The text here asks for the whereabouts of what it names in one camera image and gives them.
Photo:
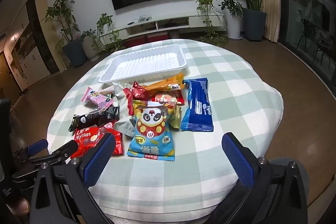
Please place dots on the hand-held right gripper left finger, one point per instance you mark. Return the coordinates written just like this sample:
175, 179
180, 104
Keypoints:
101, 158

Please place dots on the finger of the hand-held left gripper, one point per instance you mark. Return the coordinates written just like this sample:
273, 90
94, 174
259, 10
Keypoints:
63, 151
38, 146

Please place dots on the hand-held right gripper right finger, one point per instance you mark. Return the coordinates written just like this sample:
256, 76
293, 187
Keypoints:
239, 161

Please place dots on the red chocolate packet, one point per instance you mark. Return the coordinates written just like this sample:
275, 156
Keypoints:
89, 138

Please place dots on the pink snack packet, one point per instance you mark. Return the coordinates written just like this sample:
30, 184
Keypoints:
95, 99

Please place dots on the blue roll cake packet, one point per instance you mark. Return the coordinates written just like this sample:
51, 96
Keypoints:
197, 106

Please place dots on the white plastic tray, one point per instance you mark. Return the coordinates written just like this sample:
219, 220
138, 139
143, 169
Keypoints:
147, 64

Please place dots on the person's left hand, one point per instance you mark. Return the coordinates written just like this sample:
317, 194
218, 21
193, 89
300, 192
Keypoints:
19, 207

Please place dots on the black snack packet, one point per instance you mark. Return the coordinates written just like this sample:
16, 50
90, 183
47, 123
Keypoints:
97, 116

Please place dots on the blue panda chip bag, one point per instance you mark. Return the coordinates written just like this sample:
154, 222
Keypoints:
151, 134

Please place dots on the long red grey snack packet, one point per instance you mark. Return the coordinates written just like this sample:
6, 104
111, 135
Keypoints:
128, 104

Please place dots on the pale white snack packet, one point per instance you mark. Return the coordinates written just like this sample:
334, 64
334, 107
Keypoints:
118, 87

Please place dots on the red foil snack packet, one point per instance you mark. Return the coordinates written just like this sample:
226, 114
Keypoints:
137, 92

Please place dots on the gold snack packet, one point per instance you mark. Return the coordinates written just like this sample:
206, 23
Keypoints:
175, 117

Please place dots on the strawberry print snack packet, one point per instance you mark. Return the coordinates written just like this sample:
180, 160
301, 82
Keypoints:
164, 97

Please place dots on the round table with checked cloth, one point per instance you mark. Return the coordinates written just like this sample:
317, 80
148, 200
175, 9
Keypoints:
223, 69

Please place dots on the tall tree in dark pot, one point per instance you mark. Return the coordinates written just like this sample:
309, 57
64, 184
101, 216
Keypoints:
74, 52

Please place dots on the large orange snack packet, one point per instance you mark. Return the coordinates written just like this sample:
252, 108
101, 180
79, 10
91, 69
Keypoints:
168, 81

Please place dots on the small plant in pale pot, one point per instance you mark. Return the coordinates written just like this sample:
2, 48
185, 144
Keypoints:
90, 48

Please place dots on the trailing vine plant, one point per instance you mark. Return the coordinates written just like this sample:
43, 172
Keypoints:
107, 29

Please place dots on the bushy plant in white pot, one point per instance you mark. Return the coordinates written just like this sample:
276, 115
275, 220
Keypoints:
233, 24

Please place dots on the white television cabinet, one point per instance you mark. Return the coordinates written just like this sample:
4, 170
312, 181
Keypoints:
170, 22

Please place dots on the glass sliding door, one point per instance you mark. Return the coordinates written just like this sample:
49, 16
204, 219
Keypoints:
307, 16

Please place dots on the hanging leafy vine plant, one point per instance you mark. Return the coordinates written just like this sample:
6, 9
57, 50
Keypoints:
206, 3

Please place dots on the white wall cabinets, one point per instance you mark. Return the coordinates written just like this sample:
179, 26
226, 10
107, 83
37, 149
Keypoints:
29, 61

